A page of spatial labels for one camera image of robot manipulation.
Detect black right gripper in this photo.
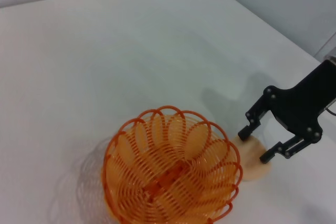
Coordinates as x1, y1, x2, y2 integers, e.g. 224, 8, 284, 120
237, 59, 336, 164

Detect beige steamed bun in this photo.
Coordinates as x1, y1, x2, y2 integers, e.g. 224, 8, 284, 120
232, 134, 273, 183

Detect orange plastic wire basket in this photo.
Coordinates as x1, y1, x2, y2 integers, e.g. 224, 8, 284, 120
101, 105, 244, 224

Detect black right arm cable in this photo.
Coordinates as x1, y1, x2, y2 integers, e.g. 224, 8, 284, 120
324, 99, 336, 116

